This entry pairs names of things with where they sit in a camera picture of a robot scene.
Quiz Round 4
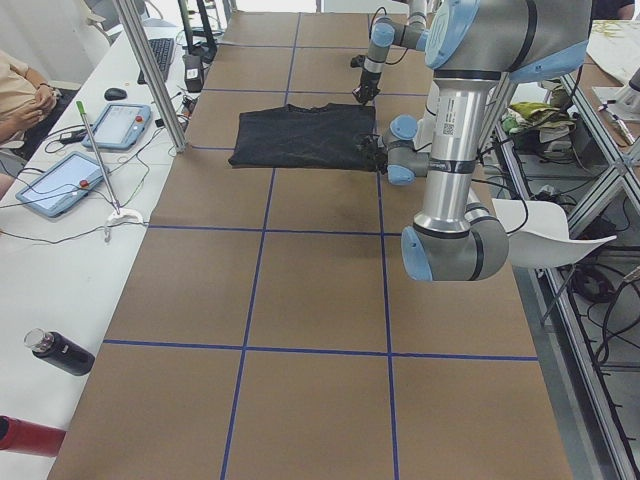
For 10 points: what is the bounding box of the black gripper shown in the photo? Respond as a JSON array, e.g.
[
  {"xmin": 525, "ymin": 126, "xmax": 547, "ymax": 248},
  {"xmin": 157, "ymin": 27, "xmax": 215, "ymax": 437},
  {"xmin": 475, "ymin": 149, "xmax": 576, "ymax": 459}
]
[
  {"xmin": 357, "ymin": 134, "xmax": 388, "ymax": 174},
  {"xmin": 354, "ymin": 70, "xmax": 381, "ymax": 105}
]

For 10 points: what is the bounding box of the black graphic t-shirt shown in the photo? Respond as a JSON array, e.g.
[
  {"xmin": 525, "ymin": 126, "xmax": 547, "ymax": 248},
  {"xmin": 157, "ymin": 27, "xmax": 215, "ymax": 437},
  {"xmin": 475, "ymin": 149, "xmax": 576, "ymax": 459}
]
[{"xmin": 229, "ymin": 103, "xmax": 376, "ymax": 171}]

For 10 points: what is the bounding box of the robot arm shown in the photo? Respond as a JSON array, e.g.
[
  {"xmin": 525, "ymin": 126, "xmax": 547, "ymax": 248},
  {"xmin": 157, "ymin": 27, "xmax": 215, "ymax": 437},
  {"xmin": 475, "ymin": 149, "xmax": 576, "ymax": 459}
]
[
  {"xmin": 350, "ymin": 0, "xmax": 429, "ymax": 105},
  {"xmin": 354, "ymin": 1, "xmax": 592, "ymax": 281}
]

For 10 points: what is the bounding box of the white plastic chair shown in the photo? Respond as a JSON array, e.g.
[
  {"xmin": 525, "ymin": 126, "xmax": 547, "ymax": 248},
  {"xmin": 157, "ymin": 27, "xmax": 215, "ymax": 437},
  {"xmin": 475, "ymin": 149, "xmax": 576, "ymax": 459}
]
[{"xmin": 492, "ymin": 198, "xmax": 617, "ymax": 268}]

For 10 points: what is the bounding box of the black keyboard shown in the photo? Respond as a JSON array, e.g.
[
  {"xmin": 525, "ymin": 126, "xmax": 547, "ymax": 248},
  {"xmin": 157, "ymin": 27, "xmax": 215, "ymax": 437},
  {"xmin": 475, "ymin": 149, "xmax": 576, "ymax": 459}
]
[{"xmin": 148, "ymin": 38, "xmax": 175, "ymax": 82}]

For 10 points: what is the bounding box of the far blue teach pendant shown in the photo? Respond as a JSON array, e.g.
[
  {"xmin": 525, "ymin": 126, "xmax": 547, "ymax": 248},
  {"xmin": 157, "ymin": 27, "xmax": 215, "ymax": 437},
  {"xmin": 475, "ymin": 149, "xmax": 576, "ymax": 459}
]
[{"xmin": 91, "ymin": 103, "xmax": 152, "ymax": 150}]

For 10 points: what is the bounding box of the blue teach pendant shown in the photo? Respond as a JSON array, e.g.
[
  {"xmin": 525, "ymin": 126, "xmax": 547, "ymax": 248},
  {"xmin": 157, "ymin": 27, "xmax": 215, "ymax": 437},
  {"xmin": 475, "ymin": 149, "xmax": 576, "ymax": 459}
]
[
  {"xmin": 91, "ymin": 103, "xmax": 152, "ymax": 150},
  {"xmin": 15, "ymin": 152, "xmax": 103, "ymax": 218}
]

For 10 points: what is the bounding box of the black computer mouse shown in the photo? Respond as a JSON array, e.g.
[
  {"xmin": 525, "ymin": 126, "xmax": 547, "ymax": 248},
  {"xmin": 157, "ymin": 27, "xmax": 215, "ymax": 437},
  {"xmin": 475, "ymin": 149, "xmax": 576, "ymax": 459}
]
[{"xmin": 104, "ymin": 87, "xmax": 128, "ymax": 101}]

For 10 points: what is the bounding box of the green tipped grabber stick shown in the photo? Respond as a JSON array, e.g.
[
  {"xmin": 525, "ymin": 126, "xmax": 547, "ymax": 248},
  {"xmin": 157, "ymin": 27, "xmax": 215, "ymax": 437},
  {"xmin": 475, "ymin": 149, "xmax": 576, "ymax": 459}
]
[{"xmin": 76, "ymin": 101, "xmax": 144, "ymax": 231}]

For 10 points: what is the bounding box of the near blue teach pendant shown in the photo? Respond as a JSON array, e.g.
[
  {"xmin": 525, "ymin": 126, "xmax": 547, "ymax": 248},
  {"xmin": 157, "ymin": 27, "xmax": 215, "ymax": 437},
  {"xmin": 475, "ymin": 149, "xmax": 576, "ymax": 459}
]
[{"xmin": 15, "ymin": 152, "xmax": 103, "ymax": 218}]

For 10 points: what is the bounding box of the seated person beige shirt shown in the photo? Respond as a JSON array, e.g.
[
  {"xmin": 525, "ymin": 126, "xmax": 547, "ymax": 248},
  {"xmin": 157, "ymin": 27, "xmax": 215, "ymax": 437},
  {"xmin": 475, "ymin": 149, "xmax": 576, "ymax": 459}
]
[{"xmin": 1, "ymin": 51, "xmax": 58, "ymax": 156}]

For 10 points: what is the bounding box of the black water bottle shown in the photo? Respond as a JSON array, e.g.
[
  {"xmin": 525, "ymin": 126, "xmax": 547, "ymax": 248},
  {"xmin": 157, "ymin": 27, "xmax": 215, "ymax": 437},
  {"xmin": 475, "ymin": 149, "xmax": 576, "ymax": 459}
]
[{"xmin": 24, "ymin": 328, "xmax": 95, "ymax": 376}]

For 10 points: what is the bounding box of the red bottle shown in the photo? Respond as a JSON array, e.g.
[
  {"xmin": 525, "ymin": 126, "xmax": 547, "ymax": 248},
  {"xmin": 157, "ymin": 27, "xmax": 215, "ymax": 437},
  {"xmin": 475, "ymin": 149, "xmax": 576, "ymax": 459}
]
[{"xmin": 1, "ymin": 415, "xmax": 66, "ymax": 457}]

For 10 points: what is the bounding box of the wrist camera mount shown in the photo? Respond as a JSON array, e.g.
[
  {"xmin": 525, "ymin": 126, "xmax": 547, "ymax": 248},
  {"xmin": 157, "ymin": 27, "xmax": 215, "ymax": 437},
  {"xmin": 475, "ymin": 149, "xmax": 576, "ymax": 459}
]
[{"xmin": 350, "ymin": 55, "xmax": 366, "ymax": 68}]

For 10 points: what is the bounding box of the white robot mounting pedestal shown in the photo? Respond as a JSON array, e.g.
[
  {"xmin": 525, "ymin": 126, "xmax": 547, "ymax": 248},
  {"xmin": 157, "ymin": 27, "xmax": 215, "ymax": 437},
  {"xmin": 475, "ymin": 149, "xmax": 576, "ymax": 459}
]
[{"xmin": 414, "ymin": 80, "xmax": 439, "ymax": 151}]

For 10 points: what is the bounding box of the aluminium frame post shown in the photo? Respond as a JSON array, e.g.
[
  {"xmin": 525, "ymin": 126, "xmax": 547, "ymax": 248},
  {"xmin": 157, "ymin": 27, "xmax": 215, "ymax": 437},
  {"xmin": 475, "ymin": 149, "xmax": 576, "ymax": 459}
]
[{"xmin": 113, "ymin": 0, "xmax": 187, "ymax": 153}]

